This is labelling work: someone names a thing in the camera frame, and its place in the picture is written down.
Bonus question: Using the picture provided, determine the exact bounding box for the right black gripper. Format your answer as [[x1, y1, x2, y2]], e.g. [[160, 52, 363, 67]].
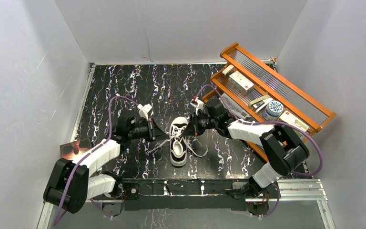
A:
[[182, 111, 218, 136]]

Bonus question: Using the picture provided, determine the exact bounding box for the black white sneaker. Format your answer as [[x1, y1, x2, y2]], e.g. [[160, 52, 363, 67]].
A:
[[169, 117, 189, 167]]

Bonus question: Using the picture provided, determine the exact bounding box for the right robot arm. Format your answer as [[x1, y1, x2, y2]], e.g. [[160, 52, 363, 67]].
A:
[[181, 99, 310, 198]]

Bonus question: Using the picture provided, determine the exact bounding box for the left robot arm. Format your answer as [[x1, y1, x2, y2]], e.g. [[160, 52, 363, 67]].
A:
[[43, 116, 169, 213]]

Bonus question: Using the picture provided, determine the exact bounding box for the grey patterned packet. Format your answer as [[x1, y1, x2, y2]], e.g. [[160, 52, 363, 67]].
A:
[[220, 94, 251, 119]]

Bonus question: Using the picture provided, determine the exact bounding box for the white red box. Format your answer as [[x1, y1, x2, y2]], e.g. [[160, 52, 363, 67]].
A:
[[228, 71, 254, 95]]

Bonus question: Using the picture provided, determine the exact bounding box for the orange wooden tiered shelf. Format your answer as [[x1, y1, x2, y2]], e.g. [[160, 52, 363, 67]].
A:
[[202, 42, 337, 162]]

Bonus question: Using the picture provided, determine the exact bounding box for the olive white stapler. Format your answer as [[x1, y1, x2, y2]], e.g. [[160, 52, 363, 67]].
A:
[[248, 94, 273, 114]]

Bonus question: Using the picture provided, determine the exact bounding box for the round blue white tin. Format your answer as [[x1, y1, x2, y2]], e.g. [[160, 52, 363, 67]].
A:
[[262, 100, 284, 121]]

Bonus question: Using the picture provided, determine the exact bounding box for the brown book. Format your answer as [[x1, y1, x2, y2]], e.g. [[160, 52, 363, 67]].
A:
[[60, 137, 92, 160]]

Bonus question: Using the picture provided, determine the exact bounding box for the green white box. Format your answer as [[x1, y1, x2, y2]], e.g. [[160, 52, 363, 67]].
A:
[[278, 110, 309, 132]]

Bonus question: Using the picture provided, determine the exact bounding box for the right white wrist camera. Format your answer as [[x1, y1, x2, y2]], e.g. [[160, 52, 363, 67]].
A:
[[190, 96, 204, 115]]

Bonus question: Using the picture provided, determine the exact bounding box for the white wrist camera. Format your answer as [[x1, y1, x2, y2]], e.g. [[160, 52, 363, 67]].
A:
[[190, 96, 204, 115], [137, 104, 152, 121]]

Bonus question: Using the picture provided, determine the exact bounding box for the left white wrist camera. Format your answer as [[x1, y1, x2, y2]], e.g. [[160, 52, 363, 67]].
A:
[[137, 104, 152, 121]]

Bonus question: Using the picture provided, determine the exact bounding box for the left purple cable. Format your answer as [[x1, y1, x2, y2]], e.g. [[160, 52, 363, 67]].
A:
[[52, 95, 140, 227]]

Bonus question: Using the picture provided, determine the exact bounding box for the black base frame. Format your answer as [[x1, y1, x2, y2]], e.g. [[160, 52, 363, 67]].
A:
[[93, 178, 280, 219]]

